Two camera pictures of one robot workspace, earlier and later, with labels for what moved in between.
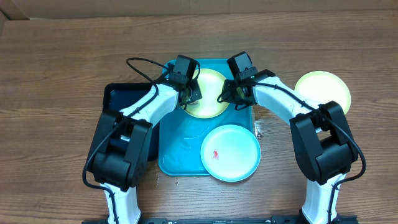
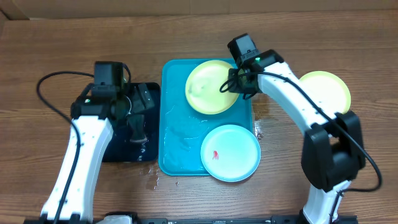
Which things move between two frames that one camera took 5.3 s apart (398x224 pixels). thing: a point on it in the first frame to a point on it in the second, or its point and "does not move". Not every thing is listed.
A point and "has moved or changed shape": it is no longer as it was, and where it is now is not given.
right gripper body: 226,94 to 237,83
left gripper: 197,91 to 138,104
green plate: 211,83 has moved or changed shape
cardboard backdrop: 22,10 does not move
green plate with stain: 322,87 does not move
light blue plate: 230,153 does not move
